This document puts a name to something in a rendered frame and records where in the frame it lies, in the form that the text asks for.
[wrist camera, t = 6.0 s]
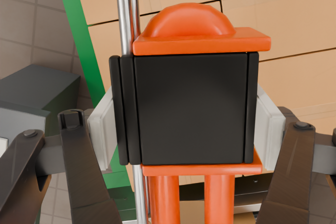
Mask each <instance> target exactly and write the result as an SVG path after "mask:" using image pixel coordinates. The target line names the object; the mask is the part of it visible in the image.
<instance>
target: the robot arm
mask: <svg viewBox="0 0 336 224"><path fill-rule="evenodd" d="M57 118H58V124H59V130H60V134H59V135H54V136H48V137H45V135H44V132H43V131H42V130H40V129H28V130H25V131H23V132H21V133H19V134H18V135H17V136H16V137H15V138H14V140H13V141H12V142H11V144H10V145H9V146H8V148H7V149H6V150H5V152H4V153H3V154H2V156H1V157H0V224H34V223H35V220H36V218H37V215H38V213H39V210H40V207H41V205H42V202H43V200H44V197H45V194H46V192H47V189H48V187H49V184H50V181H51V179H52V175H53V174H58V173H63V172H65V174H66V181H67V188H68V195H69V203H70V213H71V220H72V224H123V223H122V220H121V217H120V214H119V211H118V209H117V206H116V203H115V200H114V199H113V198H110V195H109V192H108V189H107V186H106V183H105V181H104V178H103V175H102V172H101V171H106V169H107V168H108V167H109V164H110V162H111V159H112V157H113V154H114V152H115V149H116V146H117V144H118V142H117V132H116V122H115V112H114V102H113V96H112V86H110V88H109V89H108V91H107V92H106V94H105V95H104V96H103V98H102V99H101V101H100V102H99V104H98V105H97V106H96V108H92V109H87V110H85V111H83V110H81V109H68V110H64V111H62V112H60V113H59V114H58V115H57ZM254 146H255V148H256V150H257V152H258V154H259V157H260V159H261V161H262V163H263V165H264V168H265V169H267V171H274V172H273V175H272V179H271V182H270V185H269V189H268V192H267V196H266V199H263V200H262V203H261V206H260V209H259V213H258V216H257V219H256V222H255V224H309V217H310V211H309V204H310V193H311V181H312V172H316V173H322V174H325V178H326V180H327V182H328V184H329V187H330V189H331V191H332V193H333V195H334V198H335V200H336V127H335V128H334V129H333V133H332V135H330V134H323V133H317V132H316V128H315V126H313V125H312V124H310V123H307V122H303V121H300V120H299V119H298V118H297V117H296V116H295V115H294V114H293V112H292V111H291V110H290V109H288V108H286V107H284V106H276V105H275V104H274V103H273V101H272V100H271V99H270V98H269V96H268V95H267V94H266V92H265V91H264V90H263V89H262V87H261V86H260V85H259V84H258V83H257V99H256V114H255V130H254Z"/></svg>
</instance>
